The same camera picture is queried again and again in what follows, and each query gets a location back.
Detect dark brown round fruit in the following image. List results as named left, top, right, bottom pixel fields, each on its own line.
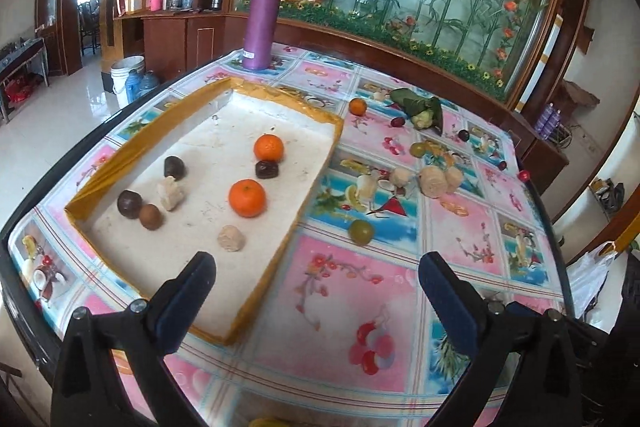
left=116, top=190, right=143, bottom=220

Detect orange tangerine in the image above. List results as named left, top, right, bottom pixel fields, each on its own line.
left=228, top=179, right=267, bottom=218
left=348, top=98, right=368, bottom=117

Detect green olive fruit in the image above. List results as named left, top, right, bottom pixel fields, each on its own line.
left=348, top=220, right=375, bottom=246

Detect dark date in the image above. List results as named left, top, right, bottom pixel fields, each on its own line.
left=255, top=159, right=280, bottom=180

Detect orange tangerine table edge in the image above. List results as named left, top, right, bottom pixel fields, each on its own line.
left=253, top=133, right=285, bottom=162

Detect dark round plum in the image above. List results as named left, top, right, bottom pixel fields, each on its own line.
left=163, top=156, right=186, bottom=181

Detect white plastic bag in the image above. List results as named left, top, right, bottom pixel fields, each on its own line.
left=567, top=241, right=618, bottom=319

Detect colourful fruit print tablecloth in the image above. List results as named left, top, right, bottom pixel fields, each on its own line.
left=1, top=46, right=570, bottom=426

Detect red cherry tomato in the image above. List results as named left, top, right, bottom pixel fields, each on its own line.
left=518, top=170, right=530, bottom=183

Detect large beige cake cylinder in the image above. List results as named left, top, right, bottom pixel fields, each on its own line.
left=418, top=165, right=449, bottom=198

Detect white foam tray yellow tape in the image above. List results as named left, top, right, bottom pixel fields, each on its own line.
left=65, top=77, right=344, bottom=345

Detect small beige cake cube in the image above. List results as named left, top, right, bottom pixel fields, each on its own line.
left=388, top=167, right=413, bottom=187

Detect dark plum far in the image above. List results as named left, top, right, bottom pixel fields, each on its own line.
left=458, top=129, right=470, bottom=143

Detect purple striped cans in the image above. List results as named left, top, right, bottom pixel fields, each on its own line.
left=534, top=103, right=561, bottom=140

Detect green grape fruit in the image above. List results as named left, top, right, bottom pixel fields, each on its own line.
left=409, top=142, right=427, bottom=158

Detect leaf wrapped vegetable bundle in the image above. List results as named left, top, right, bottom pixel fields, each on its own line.
left=390, top=88, right=444, bottom=135

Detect red date fruit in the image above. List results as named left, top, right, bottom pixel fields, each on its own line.
left=390, top=117, right=406, bottom=128

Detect blue water jug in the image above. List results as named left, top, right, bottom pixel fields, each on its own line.
left=125, top=69, right=160, bottom=103

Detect white plastic bucket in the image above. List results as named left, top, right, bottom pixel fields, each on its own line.
left=111, top=55, right=144, bottom=108

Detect wooden sideboard cabinet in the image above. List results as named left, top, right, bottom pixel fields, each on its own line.
left=117, top=11, right=246, bottom=82

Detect purple thermos bottle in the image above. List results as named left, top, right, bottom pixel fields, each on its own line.
left=242, top=0, right=281, bottom=70

